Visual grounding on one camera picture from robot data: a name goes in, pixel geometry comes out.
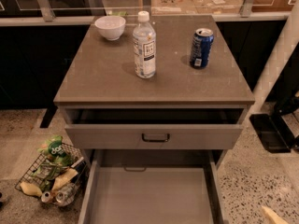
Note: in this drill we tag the grey drawer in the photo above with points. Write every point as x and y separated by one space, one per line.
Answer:
153 128
152 187

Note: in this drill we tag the clear plastic water bottle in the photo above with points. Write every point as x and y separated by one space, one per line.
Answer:
144 38

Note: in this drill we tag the metal railing frame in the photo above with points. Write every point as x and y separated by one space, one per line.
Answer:
76 12

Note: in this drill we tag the small silver can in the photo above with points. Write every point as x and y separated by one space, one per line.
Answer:
46 197

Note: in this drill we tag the silver can in basket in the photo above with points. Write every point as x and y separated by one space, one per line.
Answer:
65 195

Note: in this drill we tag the grey drawer cabinet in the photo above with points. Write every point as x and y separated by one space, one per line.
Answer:
102 75

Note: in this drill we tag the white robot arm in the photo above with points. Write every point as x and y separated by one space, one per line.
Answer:
261 164

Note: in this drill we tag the black floor tray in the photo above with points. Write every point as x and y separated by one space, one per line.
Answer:
274 133

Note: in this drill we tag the blue soda can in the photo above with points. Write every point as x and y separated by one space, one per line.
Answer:
201 46

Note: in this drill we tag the grey top drawer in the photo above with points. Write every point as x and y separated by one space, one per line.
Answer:
153 128

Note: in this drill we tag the white ceramic bowl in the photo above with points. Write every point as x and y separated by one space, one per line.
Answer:
110 27

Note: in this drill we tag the green snack bag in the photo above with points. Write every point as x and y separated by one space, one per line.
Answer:
54 152

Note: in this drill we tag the yellow snack bag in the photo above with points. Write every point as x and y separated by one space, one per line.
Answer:
64 178

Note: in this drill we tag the black wire basket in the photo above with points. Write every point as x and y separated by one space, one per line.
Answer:
42 172

